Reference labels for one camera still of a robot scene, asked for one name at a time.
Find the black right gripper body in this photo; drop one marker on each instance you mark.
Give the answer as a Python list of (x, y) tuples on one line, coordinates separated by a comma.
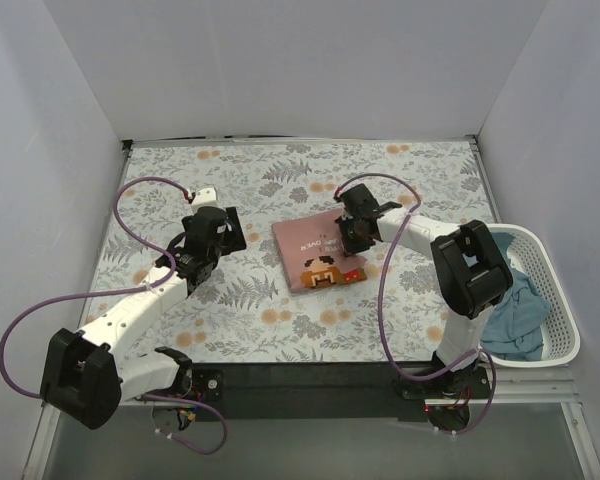
[(355, 233)]

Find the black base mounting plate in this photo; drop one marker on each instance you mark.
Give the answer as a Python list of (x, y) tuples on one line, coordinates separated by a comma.
[(285, 391)]

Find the floral patterned table mat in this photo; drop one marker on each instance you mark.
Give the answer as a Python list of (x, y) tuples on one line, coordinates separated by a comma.
[(245, 312)]

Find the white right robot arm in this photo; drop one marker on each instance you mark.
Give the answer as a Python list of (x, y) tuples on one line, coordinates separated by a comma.
[(473, 277)]

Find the white plastic laundry basket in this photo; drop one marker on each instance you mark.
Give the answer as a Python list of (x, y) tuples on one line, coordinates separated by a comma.
[(560, 333)]

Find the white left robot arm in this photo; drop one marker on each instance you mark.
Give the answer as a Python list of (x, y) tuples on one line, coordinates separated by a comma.
[(86, 374)]

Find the pink t shirt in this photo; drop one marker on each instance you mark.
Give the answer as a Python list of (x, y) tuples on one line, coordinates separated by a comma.
[(312, 253)]

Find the blue t shirt in basket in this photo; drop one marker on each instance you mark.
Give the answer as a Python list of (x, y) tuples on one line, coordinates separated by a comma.
[(513, 331)]

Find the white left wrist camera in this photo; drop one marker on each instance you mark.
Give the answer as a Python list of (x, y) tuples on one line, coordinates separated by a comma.
[(206, 196)]

